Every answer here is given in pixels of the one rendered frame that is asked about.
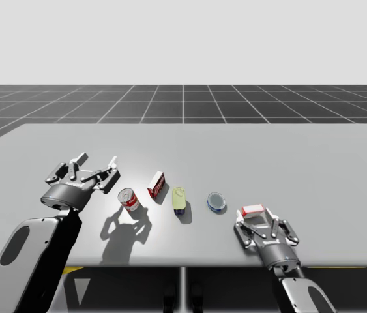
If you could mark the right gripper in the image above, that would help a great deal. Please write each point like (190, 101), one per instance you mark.
(279, 254)

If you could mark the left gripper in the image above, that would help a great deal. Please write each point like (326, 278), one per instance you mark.
(67, 195)

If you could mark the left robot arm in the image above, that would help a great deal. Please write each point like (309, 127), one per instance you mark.
(30, 254)

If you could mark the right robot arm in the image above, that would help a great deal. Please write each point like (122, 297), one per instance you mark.
(303, 291)

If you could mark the red and white carton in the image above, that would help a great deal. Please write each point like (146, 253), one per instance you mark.
(252, 210)

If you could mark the red and white can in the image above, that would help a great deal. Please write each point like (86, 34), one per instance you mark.
(129, 201)

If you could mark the blue flat can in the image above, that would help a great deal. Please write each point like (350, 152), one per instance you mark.
(216, 201)

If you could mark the green and blue rectangular can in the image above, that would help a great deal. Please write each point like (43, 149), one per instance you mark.
(179, 200)

